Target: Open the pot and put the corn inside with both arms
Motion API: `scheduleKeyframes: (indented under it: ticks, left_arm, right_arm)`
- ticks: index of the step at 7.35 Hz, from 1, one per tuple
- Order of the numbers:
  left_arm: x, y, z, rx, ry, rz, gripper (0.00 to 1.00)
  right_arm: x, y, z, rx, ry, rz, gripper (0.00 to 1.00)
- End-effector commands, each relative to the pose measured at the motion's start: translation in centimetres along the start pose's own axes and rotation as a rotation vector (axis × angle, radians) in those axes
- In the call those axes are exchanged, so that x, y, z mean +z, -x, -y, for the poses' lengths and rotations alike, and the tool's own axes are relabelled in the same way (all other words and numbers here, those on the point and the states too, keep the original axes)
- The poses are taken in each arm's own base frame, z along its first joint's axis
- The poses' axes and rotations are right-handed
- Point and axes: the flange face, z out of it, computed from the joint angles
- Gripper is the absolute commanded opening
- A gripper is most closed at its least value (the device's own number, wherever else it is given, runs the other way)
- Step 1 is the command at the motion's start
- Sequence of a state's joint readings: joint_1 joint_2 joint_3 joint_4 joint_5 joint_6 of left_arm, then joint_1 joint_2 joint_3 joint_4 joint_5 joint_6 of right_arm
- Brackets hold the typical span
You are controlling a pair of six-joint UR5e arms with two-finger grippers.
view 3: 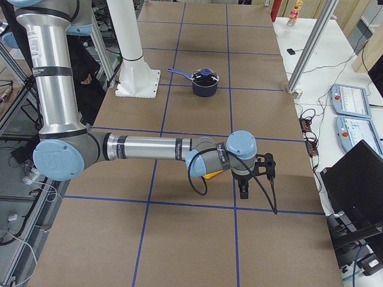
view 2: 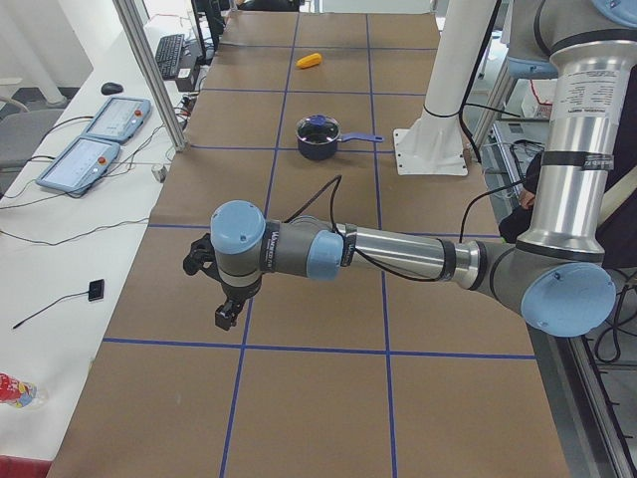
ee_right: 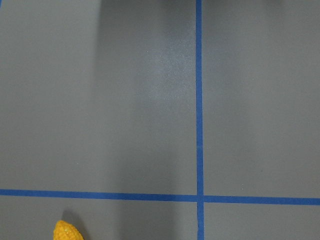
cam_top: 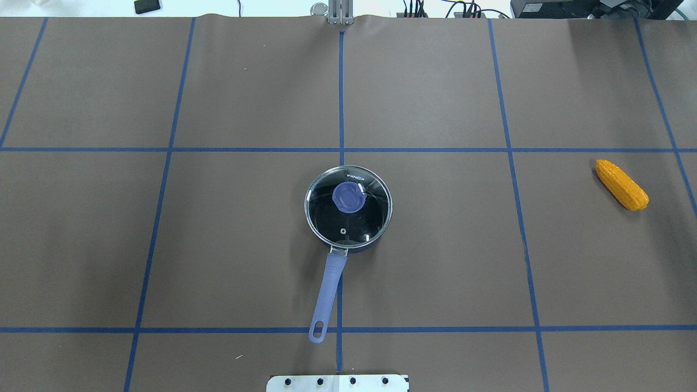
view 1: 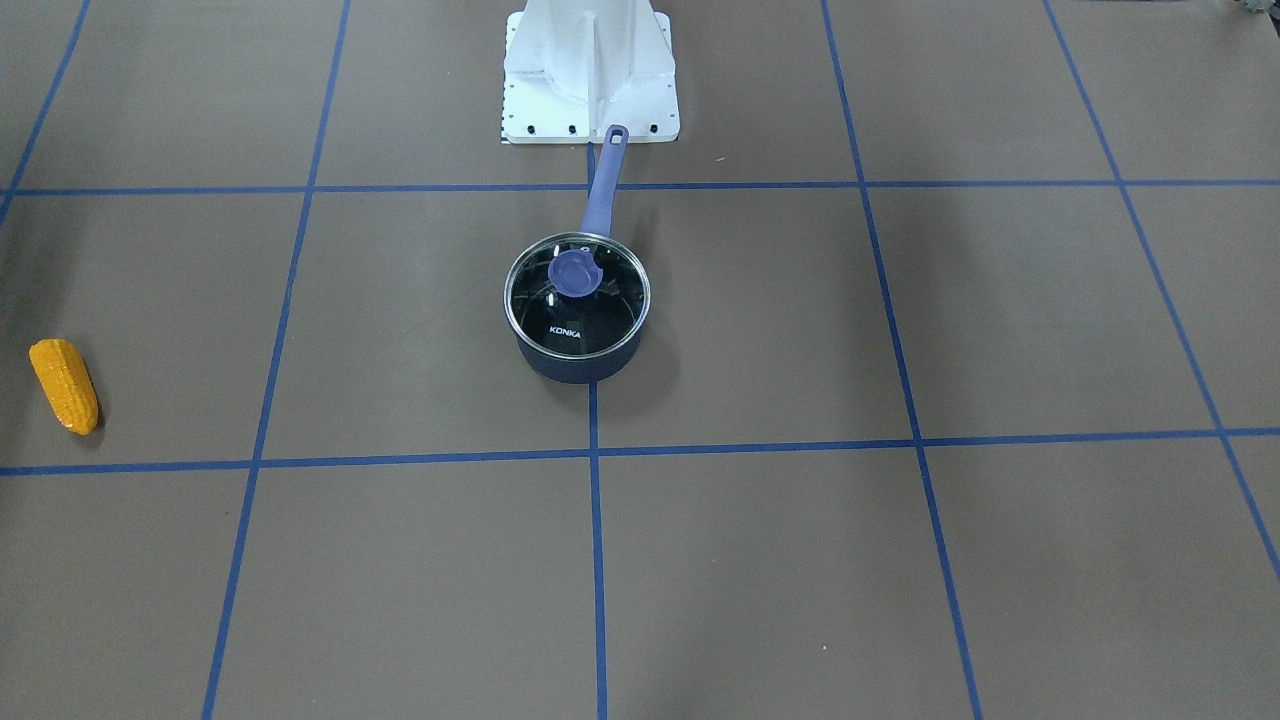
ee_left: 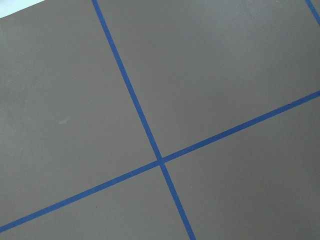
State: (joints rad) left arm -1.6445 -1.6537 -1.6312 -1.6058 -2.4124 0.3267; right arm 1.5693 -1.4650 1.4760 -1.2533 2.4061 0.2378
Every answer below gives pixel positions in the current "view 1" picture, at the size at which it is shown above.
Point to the blue saucepan with handle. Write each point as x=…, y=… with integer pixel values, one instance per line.
x=596, y=219

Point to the yellow corn cob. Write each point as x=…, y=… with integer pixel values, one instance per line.
x=66, y=381

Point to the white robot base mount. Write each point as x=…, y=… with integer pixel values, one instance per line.
x=574, y=68

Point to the glass pot lid blue knob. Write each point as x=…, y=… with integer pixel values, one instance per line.
x=576, y=296

